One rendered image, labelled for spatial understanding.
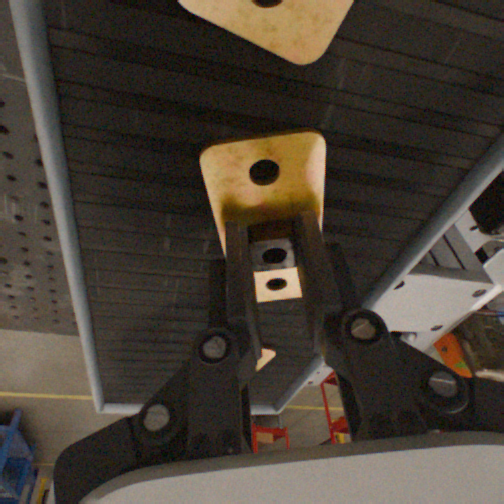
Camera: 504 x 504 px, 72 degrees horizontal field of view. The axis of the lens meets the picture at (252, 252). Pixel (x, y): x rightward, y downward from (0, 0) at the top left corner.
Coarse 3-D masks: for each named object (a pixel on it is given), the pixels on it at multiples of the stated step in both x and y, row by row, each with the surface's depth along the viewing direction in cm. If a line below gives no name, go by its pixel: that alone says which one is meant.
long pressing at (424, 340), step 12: (468, 216) 37; (468, 228) 38; (468, 240) 40; (480, 240) 40; (492, 264) 43; (492, 276) 45; (480, 300) 50; (468, 312) 52; (456, 324) 55; (420, 336) 57; (432, 336) 57; (420, 348) 60
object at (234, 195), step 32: (224, 160) 10; (256, 160) 11; (288, 160) 11; (320, 160) 11; (224, 192) 11; (256, 192) 12; (288, 192) 12; (320, 192) 12; (256, 224) 13; (288, 224) 12; (320, 224) 13; (256, 256) 13; (288, 256) 13; (256, 288) 16; (288, 288) 16
